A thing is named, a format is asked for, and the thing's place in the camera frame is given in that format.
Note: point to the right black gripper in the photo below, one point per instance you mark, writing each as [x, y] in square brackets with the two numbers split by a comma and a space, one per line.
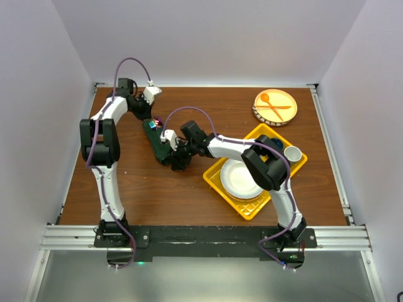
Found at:
[177, 163]

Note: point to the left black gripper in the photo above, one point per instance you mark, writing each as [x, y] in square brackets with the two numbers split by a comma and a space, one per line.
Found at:
[147, 113]

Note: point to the iridescent metal fork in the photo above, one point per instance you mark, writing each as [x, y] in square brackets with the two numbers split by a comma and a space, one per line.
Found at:
[152, 124]

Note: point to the dark green cloth napkin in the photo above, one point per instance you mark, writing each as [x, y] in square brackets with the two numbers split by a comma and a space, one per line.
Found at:
[162, 152]

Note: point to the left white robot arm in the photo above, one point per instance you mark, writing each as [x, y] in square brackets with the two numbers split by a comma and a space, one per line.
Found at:
[100, 148]

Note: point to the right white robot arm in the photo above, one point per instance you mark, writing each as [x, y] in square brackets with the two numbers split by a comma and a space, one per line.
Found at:
[267, 165]

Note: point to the white ceramic plate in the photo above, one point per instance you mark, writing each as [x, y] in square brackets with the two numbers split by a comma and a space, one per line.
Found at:
[237, 180]

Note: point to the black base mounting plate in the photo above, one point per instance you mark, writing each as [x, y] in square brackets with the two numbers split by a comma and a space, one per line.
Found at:
[204, 241]

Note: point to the wicker plate holder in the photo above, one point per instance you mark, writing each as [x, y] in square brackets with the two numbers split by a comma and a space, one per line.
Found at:
[268, 117]

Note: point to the dark blue mug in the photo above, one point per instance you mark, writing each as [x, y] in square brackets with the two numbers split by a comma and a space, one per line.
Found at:
[278, 143]

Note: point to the orange plastic spoon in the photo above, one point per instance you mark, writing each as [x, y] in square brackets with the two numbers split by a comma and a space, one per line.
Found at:
[266, 99]

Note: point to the orange round plate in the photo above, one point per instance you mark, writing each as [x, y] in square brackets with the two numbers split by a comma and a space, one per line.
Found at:
[278, 98]

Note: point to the orange plastic knife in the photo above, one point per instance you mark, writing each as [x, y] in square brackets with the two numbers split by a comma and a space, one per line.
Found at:
[277, 107]

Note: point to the grey ceramic mug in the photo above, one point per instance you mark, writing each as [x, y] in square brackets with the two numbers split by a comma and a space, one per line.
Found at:
[293, 154]

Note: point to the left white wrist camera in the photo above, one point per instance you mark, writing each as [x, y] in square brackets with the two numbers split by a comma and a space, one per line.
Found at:
[150, 92]

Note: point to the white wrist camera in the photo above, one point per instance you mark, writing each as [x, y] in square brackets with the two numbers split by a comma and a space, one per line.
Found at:
[150, 92]
[170, 137]

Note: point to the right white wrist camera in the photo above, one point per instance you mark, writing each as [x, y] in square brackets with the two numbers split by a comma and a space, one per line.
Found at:
[170, 137]

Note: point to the aluminium right frame rail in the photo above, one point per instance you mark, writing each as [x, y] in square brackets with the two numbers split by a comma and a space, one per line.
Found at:
[330, 151]

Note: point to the aluminium frame rail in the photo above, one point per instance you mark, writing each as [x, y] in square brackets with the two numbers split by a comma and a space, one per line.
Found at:
[328, 238]
[330, 151]

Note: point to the aluminium front frame rail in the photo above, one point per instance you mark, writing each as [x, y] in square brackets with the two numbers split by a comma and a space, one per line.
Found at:
[328, 238]

